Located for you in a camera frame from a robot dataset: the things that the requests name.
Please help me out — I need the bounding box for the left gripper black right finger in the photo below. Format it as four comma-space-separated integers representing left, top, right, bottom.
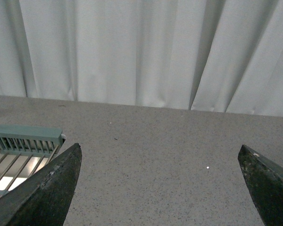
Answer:
238, 145, 283, 226

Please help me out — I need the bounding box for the white pleated curtain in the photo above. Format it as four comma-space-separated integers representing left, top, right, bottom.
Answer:
0, 0, 283, 116

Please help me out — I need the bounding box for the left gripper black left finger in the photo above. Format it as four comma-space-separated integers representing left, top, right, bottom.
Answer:
0, 143, 82, 226

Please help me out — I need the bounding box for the green dish drying rack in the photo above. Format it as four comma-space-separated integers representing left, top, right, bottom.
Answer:
0, 124, 66, 198

